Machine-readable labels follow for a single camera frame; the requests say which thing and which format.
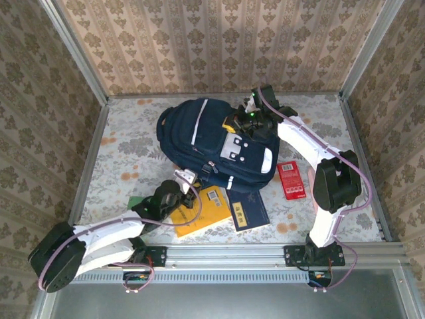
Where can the navy blue backpack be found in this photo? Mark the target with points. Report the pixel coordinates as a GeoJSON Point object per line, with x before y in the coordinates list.
{"type": "Point", "coordinates": [212, 146]}

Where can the green book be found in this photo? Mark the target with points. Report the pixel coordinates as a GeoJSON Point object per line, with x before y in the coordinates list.
{"type": "Point", "coordinates": [135, 202]}

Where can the navy book with yellow label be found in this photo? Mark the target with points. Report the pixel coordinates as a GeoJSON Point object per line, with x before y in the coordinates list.
{"type": "Point", "coordinates": [249, 209]}

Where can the red box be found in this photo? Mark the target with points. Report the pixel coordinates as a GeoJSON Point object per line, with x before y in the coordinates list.
{"type": "Point", "coordinates": [292, 181]}

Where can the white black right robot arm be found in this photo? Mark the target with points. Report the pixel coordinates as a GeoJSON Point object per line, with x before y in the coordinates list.
{"type": "Point", "coordinates": [305, 143]}

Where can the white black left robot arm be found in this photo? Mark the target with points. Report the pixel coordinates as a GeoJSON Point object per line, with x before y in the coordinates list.
{"type": "Point", "coordinates": [106, 229]}

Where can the black controller board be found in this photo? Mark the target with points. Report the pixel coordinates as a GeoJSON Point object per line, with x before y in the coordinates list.
{"type": "Point", "coordinates": [320, 278]}
{"type": "Point", "coordinates": [136, 278]}

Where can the grey metal sheet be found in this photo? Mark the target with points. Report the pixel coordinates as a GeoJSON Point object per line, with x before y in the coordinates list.
{"type": "Point", "coordinates": [225, 302]}

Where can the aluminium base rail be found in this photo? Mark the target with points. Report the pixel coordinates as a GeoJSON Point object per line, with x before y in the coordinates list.
{"type": "Point", "coordinates": [225, 254]}

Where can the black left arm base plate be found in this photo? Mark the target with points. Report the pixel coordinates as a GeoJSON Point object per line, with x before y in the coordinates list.
{"type": "Point", "coordinates": [159, 256]}

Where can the aluminium table side rail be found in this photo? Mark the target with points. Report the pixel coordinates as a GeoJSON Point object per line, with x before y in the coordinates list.
{"type": "Point", "coordinates": [88, 166]}
{"type": "Point", "coordinates": [355, 133]}

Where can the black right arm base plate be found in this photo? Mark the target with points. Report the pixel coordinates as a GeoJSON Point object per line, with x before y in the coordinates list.
{"type": "Point", "coordinates": [292, 256]}

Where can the aluminium corner post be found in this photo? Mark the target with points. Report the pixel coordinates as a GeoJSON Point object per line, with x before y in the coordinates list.
{"type": "Point", "coordinates": [368, 50]}
{"type": "Point", "coordinates": [76, 56]}

